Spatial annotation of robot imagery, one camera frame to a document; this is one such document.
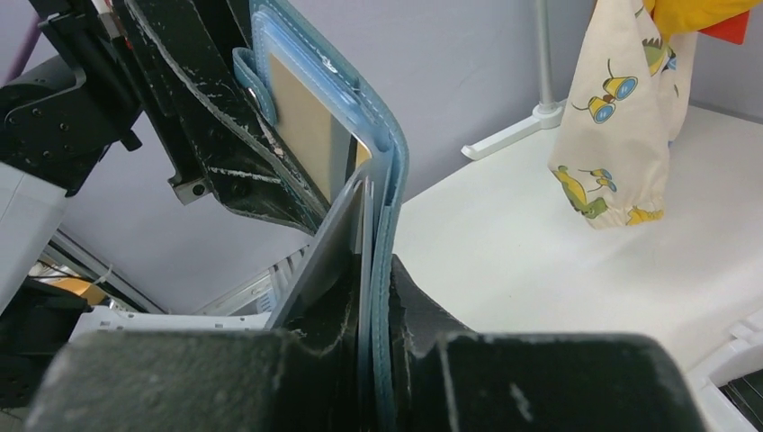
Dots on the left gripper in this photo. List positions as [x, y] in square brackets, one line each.
[59, 119]

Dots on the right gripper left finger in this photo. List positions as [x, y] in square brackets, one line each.
[299, 378]

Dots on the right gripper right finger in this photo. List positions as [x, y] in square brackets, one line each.
[448, 377]

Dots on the blue card holder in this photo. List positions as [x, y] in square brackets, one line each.
[277, 27]

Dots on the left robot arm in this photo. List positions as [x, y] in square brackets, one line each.
[142, 186]

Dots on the white plastic bin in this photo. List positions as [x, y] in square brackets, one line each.
[741, 356]

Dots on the cream patterned cloth bag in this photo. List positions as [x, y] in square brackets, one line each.
[627, 103]

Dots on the yellow cloth bag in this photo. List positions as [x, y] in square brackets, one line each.
[724, 20]

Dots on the left white stand post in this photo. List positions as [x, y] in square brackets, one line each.
[539, 110]

